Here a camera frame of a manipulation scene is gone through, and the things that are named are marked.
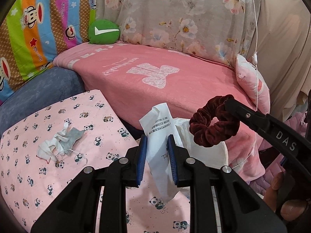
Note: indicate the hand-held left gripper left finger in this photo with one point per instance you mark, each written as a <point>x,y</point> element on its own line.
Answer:
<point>142,160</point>

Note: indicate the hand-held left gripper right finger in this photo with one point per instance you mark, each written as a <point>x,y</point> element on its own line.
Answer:
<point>173,160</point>

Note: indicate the striped monkey print cloth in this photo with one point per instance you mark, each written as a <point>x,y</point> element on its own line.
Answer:
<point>36,29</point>

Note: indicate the pink blanket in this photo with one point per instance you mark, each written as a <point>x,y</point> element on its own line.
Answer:
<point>133,85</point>

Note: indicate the dark red velvet scrunchie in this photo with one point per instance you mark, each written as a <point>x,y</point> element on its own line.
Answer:
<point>201,131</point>

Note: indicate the grey floral sheet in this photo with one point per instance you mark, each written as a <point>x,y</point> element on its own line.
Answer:
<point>182,12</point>

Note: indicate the person's right hand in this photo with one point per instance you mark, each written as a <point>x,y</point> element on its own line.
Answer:
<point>277,187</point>

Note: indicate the blue-grey cushion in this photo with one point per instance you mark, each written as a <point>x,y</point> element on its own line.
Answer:
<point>43,89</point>

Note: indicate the beige curtain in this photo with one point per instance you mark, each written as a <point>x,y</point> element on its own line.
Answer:
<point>281,53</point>

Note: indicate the pink panda print mat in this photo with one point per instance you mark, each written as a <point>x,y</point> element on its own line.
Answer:
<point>29,170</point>

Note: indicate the lilac quilted cloth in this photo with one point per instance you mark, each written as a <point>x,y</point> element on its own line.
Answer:
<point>294,126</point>

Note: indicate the grey cloth piece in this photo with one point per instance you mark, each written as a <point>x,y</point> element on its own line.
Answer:
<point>73,136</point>

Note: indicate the pink printed pillow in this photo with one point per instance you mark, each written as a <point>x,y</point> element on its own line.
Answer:
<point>252,87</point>

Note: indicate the white cloth scrap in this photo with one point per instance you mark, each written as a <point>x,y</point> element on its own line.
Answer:
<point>49,148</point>

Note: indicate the white plastic packet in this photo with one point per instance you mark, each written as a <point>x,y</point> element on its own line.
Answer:
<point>158,136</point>

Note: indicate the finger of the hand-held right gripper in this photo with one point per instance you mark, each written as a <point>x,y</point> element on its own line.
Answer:
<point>247,116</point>

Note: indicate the green round cushion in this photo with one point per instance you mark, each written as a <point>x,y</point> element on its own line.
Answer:
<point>103,32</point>

